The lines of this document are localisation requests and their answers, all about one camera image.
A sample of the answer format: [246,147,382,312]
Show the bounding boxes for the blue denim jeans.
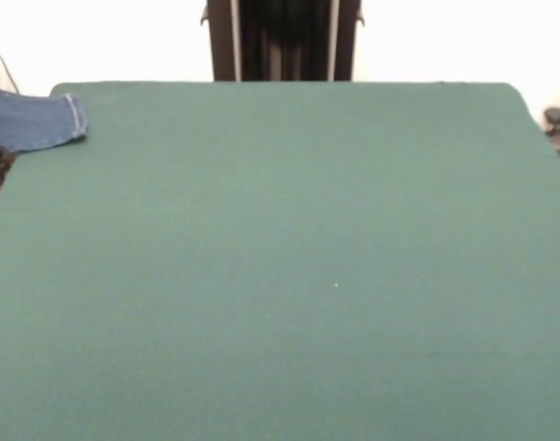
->
[0,85,89,153]

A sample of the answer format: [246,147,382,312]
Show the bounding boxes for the dark green table cloth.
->
[0,81,560,441]

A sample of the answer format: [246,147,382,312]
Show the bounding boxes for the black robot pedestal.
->
[200,0,367,83]

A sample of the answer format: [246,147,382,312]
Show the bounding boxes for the thin grey cable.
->
[0,37,20,96]

